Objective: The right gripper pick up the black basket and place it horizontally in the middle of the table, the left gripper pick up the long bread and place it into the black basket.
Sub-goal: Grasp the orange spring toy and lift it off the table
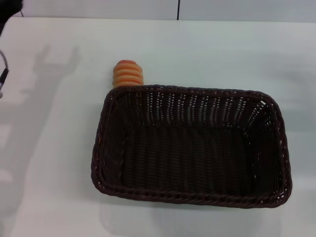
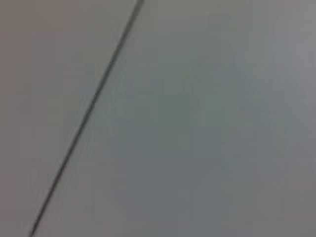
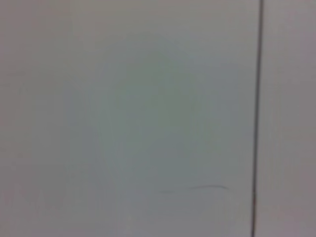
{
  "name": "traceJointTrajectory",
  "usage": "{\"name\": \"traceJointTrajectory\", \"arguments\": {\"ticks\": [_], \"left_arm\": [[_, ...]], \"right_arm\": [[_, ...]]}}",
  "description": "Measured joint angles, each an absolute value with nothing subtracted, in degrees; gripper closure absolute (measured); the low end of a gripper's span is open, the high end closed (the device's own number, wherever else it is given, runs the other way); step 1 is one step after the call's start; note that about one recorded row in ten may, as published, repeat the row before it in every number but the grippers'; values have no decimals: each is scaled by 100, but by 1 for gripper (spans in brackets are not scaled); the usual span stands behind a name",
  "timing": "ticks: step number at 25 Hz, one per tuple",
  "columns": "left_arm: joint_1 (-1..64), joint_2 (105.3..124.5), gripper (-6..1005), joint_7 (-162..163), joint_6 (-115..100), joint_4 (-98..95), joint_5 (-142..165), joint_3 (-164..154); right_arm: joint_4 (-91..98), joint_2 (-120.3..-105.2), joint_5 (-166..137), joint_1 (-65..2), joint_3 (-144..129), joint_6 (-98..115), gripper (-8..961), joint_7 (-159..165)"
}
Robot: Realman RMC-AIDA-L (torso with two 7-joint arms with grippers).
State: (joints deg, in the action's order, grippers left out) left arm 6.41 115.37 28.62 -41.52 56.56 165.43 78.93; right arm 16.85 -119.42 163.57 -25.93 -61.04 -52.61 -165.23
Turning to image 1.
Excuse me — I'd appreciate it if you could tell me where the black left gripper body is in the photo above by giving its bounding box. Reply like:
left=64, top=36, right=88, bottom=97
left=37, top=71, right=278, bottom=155
left=0, top=0, right=25, bottom=37

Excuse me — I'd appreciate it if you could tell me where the dark brown woven basket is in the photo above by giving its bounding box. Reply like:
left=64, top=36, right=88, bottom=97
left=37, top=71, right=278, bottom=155
left=91, top=84, right=294, bottom=210

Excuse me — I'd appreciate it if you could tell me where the orange striped bread roll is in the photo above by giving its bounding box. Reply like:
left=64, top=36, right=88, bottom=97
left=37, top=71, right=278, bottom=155
left=111, top=59, right=145, bottom=89

